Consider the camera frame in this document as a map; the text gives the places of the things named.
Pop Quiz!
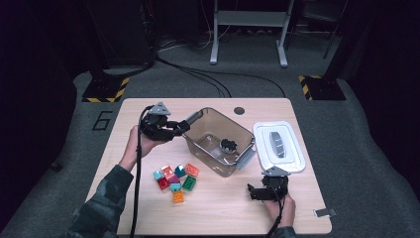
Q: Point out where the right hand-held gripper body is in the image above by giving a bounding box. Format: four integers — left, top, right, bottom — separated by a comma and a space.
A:
262, 166, 291, 202

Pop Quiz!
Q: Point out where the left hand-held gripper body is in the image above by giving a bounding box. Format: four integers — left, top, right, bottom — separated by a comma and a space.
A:
141, 101, 173, 142

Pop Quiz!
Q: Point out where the white storage box lid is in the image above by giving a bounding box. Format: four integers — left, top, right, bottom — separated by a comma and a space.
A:
252, 120, 306, 175

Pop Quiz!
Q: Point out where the clear brown storage box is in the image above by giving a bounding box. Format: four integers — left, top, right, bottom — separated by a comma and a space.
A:
181, 107, 258, 179

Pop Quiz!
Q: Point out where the blue and white building block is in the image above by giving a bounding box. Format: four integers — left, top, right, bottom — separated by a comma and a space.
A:
173, 164, 187, 179

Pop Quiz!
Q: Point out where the white toy car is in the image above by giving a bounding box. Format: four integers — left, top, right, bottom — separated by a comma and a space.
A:
219, 138, 239, 155

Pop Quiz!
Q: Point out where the person's right hand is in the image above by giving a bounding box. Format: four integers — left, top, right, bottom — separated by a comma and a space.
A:
263, 194, 296, 229

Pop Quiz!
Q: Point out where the person's left hand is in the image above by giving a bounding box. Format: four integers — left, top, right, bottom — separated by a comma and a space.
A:
119, 125, 166, 173

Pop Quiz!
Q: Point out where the orange-red building block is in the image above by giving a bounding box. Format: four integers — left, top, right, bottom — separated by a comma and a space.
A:
184, 163, 200, 179

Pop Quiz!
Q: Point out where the green building block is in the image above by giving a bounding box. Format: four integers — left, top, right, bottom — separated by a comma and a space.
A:
181, 176, 197, 192

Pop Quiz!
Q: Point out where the black cabinet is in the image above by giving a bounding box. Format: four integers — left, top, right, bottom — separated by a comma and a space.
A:
86, 0, 157, 68

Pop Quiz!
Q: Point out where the white metal stand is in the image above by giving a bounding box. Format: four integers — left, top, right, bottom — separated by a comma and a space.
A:
209, 0, 289, 68

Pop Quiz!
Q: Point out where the right hand-held gripper cable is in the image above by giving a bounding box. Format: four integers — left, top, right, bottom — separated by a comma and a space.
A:
263, 178, 286, 238

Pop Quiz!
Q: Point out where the hand-held gripper cable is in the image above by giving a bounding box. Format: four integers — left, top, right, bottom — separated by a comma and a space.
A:
129, 104, 157, 238
263, 178, 286, 238

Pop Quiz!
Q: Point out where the left hand-held gripper cable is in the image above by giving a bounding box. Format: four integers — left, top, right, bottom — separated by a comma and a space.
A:
129, 104, 157, 238

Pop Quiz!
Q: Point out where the black floor cable bundle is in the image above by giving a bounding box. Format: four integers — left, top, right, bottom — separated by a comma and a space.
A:
155, 56, 233, 98

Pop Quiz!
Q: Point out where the black yellow striped base plate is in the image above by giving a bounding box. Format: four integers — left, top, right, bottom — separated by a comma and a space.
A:
298, 74, 348, 101
81, 76, 131, 103

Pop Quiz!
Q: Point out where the black stand post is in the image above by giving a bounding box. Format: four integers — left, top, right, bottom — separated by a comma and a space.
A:
83, 0, 112, 83
322, 13, 356, 82

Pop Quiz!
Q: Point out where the thin black floor cable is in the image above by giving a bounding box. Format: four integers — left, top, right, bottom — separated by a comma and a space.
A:
184, 67, 287, 98

